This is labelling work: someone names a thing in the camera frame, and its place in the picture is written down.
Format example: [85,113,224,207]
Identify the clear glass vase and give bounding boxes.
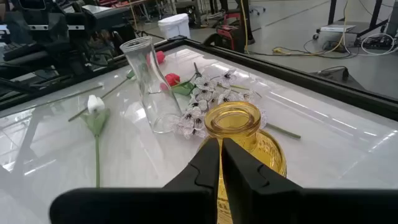
[119,36,184,134]

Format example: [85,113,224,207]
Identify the red black cart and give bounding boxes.
[203,9,256,52]

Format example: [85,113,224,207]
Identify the white box on casters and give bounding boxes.
[313,24,358,50]

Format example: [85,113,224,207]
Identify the white purple blossom spray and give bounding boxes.
[172,68,302,140]

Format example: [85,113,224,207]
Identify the black stand frame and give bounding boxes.
[328,0,391,37]

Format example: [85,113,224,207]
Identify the white cable coil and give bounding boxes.
[360,32,396,56]

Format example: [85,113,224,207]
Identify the yellow cable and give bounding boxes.
[239,0,250,54]
[272,0,348,56]

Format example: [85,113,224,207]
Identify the white waste bin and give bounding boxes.
[157,12,192,40]

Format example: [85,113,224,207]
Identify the red flower grey stem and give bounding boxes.
[67,50,166,122]

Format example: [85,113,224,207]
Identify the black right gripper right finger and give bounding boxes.
[222,139,398,224]

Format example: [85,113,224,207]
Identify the amber glass vase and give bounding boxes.
[198,101,287,224]

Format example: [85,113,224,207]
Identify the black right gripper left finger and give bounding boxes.
[49,138,220,224]

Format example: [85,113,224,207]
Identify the black handle on table frame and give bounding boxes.
[310,65,351,82]

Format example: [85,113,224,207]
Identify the white tulip green stem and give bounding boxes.
[80,95,111,189]

